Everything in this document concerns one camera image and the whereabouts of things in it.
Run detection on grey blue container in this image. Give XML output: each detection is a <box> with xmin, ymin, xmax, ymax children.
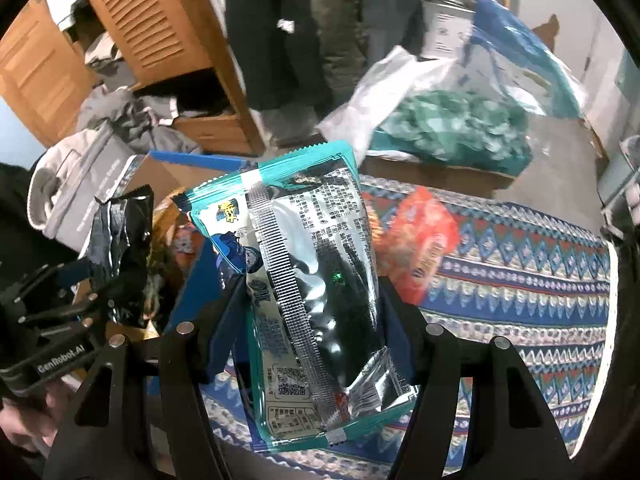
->
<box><xmin>596</xmin><ymin>132</ymin><xmax>640</xmax><ymax>223</ymax></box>

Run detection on clear bag with green cloth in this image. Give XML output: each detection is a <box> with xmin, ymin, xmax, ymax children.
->
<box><xmin>317</xmin><ymin>45</ymin><xmax>483</xmax><ymax>153</ymax></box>

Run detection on snack packets inside box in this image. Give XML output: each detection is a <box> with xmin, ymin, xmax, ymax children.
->
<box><xmin>147</xmin><ymin>189</ymin><xmax>188</xmax><ymax>281</ymax></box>

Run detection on olive hanging coat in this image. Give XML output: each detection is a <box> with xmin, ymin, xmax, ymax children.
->
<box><xmin>309</xmin><ymin>0</ymin><xmax>383</xmax><ymax>98</ymax></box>

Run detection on white grey hoodie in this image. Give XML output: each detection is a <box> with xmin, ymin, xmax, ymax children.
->
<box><xmin>26</xmin><ymin>129</ymin><xmax>103</xmax><ymax>233</ymax></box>

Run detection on orange patterned snack packet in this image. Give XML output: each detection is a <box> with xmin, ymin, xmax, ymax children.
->
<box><xmin>167</xmin><ymin>222</ymin><xmax>206</xmax><ymax>283</ymax></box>

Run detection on grey blue hanging garment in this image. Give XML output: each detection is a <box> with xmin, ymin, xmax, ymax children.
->
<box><xmin>364</xmin><ymin>0</ymin><xmax>432</xmax><ymax>58</ymax></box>

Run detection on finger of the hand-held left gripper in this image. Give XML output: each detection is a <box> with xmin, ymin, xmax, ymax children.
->
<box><xmin>17</xmin><ymin>295</ymin><xmax>111</xmax><ymax>341</ymax></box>
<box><xmin>7</xmin><ymin>262</ymin><xmax>101</xmax><ymax>311</ymax></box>

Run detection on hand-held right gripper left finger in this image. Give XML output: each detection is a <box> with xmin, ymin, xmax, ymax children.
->
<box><xmin>52</xmin><ymin>275</ymin><xmax>249</xmax><ymax>480</ymax></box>

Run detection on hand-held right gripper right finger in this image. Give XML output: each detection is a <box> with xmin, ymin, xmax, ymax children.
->
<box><xmin>377</xmin><ymin>276</ymin><xmax>571</xmax><ymax>480</ymax></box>

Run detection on blue patterned blanket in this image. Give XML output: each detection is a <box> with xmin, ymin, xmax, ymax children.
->
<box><xmin>205</xmin><ymin>172</ymin><xmax>620</xmax><ymax>476</ymax></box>

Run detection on dark cloth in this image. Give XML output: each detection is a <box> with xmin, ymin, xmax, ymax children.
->
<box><xmin>0</xmin><ymin>162</ymin><xmax>81</xmax><ymax>301</ymax></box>

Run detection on teal silver snack packet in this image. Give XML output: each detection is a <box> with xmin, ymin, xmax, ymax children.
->
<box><xmin>172</xmin><ymin>140</ymin><xmax>420</xmax><ymax>454</ymax></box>

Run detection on blue plastic bag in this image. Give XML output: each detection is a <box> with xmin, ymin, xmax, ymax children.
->
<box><xmin>450</xmin><ymin>0</ymin><xmax>588</xmax><ymax>122</ymax></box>

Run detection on grey lettered bag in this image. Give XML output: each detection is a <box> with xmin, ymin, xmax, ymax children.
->
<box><xmin>42</xmin><ymin>122</ymin><xmax>148</xmax><ymax>253</ymax></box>

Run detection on metal tin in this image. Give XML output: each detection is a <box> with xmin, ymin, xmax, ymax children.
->
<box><xmin>419</xmin><ymin>0</ymin><xmax>482</xmax><ymax>63</ymax></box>

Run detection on wooden louvred wardrobe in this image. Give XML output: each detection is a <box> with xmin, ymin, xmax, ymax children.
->
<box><xmin>67</xmin><ymin>0</ymin><xmax>268</xmax><ymax>157</ymax></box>

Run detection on dark hanging coat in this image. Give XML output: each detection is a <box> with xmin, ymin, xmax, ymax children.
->
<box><xmin>219</xmin><ymin>0</ymin><xmax>333</xmax><ymax>112</ymax></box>

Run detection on green checked cloth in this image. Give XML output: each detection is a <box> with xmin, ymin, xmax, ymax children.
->
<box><xmin>371</xmin><ymin>89</ymin><xmax>535</xmax><ymax>177</ymax></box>

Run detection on long red snack packet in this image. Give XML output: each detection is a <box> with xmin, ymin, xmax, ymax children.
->
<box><xmin>376</xmin><ymin>185</ymin><xmax>462</xmax><ymax>307</ymax></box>

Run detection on plain brown cardboard box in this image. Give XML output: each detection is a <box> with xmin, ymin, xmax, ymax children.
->
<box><xmin>357</xmin><ymin>151</ymin><xmax>517</xmax><ymax>200</ymax></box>

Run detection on wooden panel door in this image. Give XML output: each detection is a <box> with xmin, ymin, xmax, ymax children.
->
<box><xmin>0</xmin><ymin>2</ymin><xmax>98</xmax><ymax>147</ymax></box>

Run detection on person's left hand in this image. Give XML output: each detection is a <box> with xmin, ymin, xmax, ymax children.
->
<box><xmin>0</xmin><ymin>382</ymin><xmax>68</xmax><ymax>461</ymax></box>

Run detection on black silver snack packet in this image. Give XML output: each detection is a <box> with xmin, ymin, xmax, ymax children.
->
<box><xmin>81</xmin><ymin>184</ymin><xmax>157</xmax><ymax>328</ymax></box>

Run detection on grey clothes pile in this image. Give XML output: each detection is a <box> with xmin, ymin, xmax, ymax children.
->
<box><xmin>74</xmin><ymin>84</ymin><xmax>203</xmax><ymax>156</ymax></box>

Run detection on blue-edged cardboard box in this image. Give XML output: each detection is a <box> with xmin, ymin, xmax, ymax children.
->
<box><xmin>72</xmin><ymin>150</ymin><xmax>257</xmax><ymax>466</ymax></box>

